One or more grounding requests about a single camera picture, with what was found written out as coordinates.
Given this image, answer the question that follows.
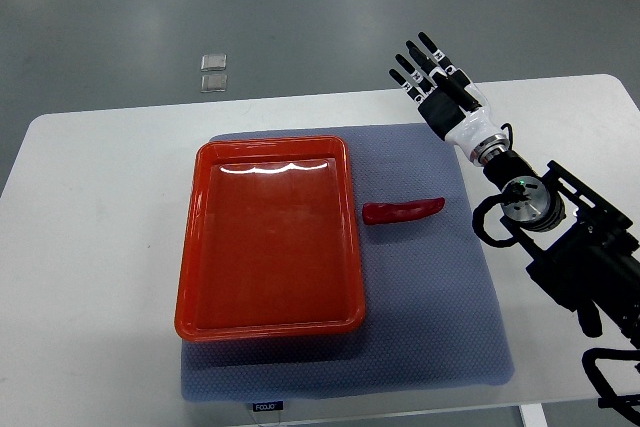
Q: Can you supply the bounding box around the white table leg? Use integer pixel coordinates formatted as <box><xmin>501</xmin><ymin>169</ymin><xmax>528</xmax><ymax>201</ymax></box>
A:
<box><xmin>519</xmin><ymin>403</ymin><xmax>549</xmax><ymax>427</ymax></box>

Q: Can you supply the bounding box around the upper silver floor plate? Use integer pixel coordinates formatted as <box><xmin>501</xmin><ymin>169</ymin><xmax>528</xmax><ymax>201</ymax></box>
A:
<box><xmin>200</xmin><ymin>53</ymin><xmax>227</xmax><ymax>72</ymax></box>

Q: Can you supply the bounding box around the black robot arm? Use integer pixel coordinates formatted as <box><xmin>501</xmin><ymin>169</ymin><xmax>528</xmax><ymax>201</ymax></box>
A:
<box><xmin>469</xmin><ymin>130</ymin><xmax>639</xmax><ymax>424</ymax></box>

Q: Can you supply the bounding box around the red chili pepper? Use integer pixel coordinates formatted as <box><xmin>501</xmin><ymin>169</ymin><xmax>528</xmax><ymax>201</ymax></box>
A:
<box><xmin>361</xmin><ymin>197</ymin><xmax>446</xmax><ymax>225</ymax></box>

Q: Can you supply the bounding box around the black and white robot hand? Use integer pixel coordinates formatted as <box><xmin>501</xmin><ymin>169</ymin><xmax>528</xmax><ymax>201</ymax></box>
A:
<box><xmin>389</xmin><ymin>32</ymin><xmax>511</xmax><ymax>165</ymax></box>

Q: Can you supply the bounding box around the black mat label tag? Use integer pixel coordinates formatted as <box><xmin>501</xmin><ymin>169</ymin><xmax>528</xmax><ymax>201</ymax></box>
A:
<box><xmin>252</xmin><ymin>400</ymin><xmax>284</xmax><ymax>413</ymax></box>

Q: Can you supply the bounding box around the red plastic tray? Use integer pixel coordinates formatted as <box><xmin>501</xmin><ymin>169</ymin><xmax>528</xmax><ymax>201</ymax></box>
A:
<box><xmin>174</xmin><ymin>135</ymin><xmax>366</xmax><ymax>343</ymax></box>

